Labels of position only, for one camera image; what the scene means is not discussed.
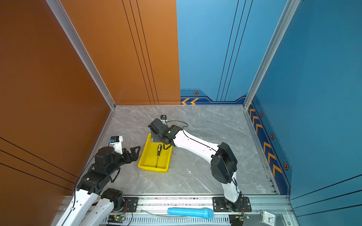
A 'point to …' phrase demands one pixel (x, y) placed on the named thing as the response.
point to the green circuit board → (116, 218)
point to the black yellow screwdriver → (159, 149)
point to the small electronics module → (237, 220)
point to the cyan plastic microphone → (203, 213)
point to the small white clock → (267, 219)
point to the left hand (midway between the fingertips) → (133, 147)
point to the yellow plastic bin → (147, 160)
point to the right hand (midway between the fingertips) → (157, 136)
